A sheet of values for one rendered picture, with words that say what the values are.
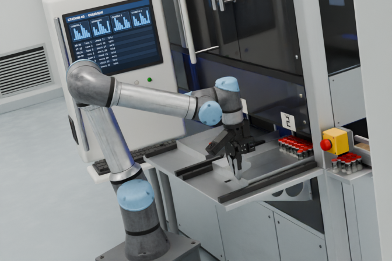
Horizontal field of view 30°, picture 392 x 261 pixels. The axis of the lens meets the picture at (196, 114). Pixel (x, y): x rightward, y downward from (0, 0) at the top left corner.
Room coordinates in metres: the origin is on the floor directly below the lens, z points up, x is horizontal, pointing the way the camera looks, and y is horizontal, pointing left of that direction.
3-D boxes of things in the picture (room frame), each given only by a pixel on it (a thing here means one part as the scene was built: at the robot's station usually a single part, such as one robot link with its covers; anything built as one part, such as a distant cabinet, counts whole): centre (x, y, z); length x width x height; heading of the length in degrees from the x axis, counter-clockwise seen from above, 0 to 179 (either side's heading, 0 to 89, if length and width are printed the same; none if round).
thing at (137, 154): (3.04, 0.28, 0.82); 0.40 x 0.14 x 0.02; 106
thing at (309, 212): (3.33, 0.02, 0.73); 1.98 x 0.01 x 0.25; 24
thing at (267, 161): (2.51, -0.23, 0.90); 0.34 x 0.26 x 0.04; 115
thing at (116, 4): (3.25, 0.32, 1.19); 0.50 x 0.19 x 0.78; 106
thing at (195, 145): (2.82, -0.11, 0.90); 0.34 x 0.26 x 0.04; 114
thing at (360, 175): (2.33, -0.50, 0.87); 0.14 x 0.13 x 0.02; 114
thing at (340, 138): (2.33, -0.46, 0.99); 0.08 x 0.07 x 0.07; 114
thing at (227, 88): (2.38, -0.12, 1.21); 0.09 x 0.08 x 0.11; 99
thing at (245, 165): (2.36, -0.13, 0.95); 0.06 x 0.03 x 0.09; 114
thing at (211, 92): (2.34, -0.02, 1.21); 0.11 x 0.11 x 0.08; 9
